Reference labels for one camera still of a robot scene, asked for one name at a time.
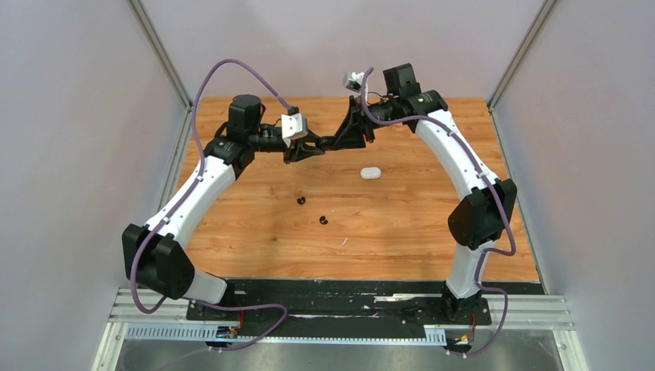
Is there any white slotted cable duct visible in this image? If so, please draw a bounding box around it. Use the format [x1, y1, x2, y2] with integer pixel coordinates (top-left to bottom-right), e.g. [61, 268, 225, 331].
[124, 325, 447, 346]

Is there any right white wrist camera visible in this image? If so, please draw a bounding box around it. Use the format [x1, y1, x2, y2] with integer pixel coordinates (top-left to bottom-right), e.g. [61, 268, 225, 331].
[343, 72, 368, 94]

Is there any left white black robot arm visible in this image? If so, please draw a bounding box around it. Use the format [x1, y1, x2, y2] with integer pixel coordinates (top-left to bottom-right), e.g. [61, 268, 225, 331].
[122, 94, 309, 319]

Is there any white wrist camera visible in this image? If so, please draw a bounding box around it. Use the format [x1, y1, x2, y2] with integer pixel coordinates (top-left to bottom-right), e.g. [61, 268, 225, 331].
[343, 72, 368, 94]
[280, 106, 309, 148]

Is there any white earbud charging case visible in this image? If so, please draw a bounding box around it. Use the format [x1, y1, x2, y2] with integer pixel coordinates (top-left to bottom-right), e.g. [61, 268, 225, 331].
[360, 167, 382, 180]

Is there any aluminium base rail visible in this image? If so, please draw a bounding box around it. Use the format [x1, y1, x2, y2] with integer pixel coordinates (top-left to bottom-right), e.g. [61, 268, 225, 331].
[110, 290, 575, 330]

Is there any aluminium corner post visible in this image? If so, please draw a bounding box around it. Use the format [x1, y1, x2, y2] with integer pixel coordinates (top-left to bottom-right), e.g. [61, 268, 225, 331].
[487, 0, 559, 113]
[126, 0, 192, 111]

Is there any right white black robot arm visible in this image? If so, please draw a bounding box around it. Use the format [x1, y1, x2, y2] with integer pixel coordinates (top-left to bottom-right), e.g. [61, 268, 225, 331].
[331, 63, 518, 323]

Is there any left aluminium corner post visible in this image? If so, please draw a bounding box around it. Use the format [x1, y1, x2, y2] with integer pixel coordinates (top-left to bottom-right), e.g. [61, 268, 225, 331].
[126, 0, 192, 111]

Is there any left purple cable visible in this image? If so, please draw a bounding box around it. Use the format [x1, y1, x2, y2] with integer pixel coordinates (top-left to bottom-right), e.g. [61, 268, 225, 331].
[128, 58, 289, 353]

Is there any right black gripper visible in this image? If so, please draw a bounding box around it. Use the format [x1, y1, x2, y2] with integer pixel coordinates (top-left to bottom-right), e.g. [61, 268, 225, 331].
[334, 94, 401, 149]

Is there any black earbud charging case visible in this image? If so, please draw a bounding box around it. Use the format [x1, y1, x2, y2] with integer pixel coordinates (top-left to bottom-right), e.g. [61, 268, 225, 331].
[317, 136, 335, 151]

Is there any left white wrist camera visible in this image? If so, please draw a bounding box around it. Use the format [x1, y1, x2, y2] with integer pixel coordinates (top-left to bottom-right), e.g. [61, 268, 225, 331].
[280, 106, 309, 148]

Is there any right aluminium corner post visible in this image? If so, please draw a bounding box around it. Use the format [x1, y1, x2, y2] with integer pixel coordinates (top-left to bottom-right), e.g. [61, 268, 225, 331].
[487, 0, 559, 113]

